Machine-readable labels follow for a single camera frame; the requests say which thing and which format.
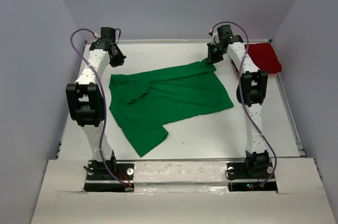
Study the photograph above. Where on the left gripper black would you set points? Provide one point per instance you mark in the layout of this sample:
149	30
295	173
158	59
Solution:
119	61

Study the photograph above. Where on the aluminium rail right edge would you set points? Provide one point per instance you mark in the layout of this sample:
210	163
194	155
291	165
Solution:
290	116

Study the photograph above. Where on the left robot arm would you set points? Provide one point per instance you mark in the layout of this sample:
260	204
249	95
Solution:
87	100

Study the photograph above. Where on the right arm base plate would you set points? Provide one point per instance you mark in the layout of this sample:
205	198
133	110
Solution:
240	181

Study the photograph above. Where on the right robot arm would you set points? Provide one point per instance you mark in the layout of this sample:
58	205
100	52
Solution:
251	93

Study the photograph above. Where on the green t-shirt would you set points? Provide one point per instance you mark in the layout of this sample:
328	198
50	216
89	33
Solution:
143	103

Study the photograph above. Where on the folded red t-shirt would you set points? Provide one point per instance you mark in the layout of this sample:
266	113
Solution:
260	56

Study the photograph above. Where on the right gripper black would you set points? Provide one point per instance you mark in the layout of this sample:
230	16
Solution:
212	59

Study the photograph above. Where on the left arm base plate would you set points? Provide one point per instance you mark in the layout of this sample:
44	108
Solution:
99	180

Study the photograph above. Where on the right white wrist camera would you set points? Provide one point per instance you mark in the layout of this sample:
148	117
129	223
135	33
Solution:
214	38

